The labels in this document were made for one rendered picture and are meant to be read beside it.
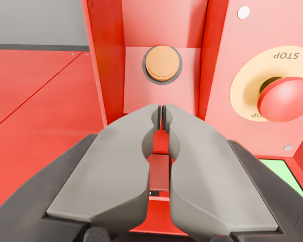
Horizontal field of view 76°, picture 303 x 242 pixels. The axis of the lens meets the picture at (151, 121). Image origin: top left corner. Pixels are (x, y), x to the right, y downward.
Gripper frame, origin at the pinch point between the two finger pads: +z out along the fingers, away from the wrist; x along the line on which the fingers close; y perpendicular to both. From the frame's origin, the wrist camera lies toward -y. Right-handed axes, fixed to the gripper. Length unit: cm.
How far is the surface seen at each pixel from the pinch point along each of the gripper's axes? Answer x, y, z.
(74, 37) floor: -42, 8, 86
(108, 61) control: -4.7, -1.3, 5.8
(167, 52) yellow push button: 0.4, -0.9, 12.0
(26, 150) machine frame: -24.7, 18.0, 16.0
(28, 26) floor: -63, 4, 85
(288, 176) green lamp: 12.9, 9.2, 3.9
